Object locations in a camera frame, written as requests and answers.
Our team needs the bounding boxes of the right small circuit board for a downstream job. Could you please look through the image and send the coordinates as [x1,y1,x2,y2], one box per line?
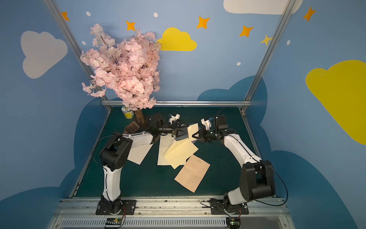
[226,218,241,229]

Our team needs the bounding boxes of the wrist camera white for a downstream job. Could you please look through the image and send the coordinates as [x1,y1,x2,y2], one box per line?
[169,114,180,125]
[201,117,213,130]

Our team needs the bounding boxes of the aluminium rail base frame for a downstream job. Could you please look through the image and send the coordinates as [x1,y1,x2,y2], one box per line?
[48,196,295,229]

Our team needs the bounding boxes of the aluminium frame post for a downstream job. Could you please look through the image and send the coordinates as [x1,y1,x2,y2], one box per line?
[43,0,112,111]
[240,0,302,114]

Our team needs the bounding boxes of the white paper sheet left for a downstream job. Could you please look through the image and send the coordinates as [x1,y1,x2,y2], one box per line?
[126,132,153,165]

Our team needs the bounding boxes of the brown slotted scoop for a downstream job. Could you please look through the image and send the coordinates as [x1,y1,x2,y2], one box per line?
[124,121,140,134]

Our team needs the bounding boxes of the left small circuit board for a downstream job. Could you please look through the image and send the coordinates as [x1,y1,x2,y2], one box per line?
[104,218,123,229]

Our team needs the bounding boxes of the yellow envelope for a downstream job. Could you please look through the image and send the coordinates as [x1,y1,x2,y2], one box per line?
[164,138,198,169]

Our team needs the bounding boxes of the left aluminium frame post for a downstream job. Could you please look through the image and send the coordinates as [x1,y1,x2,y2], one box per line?
[43,0,112,111]

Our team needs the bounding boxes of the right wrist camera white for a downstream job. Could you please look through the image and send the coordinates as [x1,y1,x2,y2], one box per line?
[201,117,213,130]

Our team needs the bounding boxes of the pink cherry blossom tree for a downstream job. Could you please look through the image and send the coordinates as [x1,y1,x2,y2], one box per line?
[80,24,161,112]

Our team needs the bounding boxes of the small circuit board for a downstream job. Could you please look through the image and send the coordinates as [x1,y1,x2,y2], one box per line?
[104,218,123,229]
[226,218,241,229]

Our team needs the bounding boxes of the right aluminium frame post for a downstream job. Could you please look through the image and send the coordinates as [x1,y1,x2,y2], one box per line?
[240,0,302,114]

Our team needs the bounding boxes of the cream paper sheet centre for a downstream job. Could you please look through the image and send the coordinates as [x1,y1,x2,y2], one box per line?
[157,135,176,166]

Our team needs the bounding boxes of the back horizontal aluminium bar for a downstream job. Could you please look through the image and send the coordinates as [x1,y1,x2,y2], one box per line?
[101,100,252,107]

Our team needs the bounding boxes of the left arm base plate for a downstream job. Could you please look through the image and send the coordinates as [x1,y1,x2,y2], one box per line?
[95,199,136,216]

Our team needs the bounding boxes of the grey envelope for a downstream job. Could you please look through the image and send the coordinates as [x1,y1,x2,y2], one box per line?
[174,130,189,141]

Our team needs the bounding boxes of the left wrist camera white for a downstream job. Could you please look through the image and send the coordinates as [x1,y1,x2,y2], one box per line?
[169,114,180,125]

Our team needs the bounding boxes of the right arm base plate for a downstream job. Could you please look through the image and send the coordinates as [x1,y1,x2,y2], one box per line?
[209,198,249,215]

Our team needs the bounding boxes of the brown letter paper front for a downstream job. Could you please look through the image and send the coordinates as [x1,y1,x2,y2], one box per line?
[174,155,210,193]

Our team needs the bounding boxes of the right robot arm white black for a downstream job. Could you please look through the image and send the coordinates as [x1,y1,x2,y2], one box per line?
[188,115,275,205]

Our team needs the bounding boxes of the yellow green tin can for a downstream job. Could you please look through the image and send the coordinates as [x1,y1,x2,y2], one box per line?
[121,106,134,119]

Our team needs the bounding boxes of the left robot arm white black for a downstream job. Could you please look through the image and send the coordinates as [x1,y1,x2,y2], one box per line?
[95,114,188,216]

